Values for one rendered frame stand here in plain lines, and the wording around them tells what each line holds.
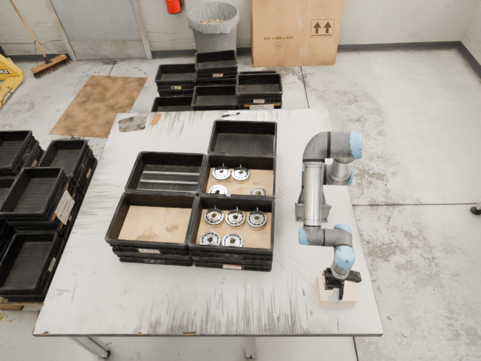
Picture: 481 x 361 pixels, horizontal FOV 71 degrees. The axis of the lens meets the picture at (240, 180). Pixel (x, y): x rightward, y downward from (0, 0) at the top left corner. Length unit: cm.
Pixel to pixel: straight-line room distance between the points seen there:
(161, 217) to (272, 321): 76
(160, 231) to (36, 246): 120
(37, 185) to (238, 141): 150
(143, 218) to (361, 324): 118
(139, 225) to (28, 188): 119
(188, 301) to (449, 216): 221
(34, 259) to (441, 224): 300
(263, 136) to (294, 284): 95
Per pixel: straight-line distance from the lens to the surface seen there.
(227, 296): 171
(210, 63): 356
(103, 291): 187
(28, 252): 277
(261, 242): 168
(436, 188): 331
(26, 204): 273
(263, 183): 190
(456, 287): 283
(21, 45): 545
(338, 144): 142
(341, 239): 144
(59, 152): 316
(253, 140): 214
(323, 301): 165
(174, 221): 179
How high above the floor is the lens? 229
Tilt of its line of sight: 50 degrees down
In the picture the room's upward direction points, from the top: 3 degrees counter-clockwise
